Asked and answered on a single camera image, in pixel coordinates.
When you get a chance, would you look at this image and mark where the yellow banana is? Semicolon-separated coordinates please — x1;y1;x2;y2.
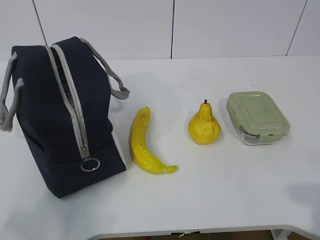
130;106;178;175

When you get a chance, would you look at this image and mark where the yellow pear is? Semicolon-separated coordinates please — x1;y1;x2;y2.
188;99;221;145

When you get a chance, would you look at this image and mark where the glass container with green lid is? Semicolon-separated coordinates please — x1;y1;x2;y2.
226;91;290;146

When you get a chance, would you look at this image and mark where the navy blue lunch bag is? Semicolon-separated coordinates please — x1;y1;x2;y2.
0;36;130;198

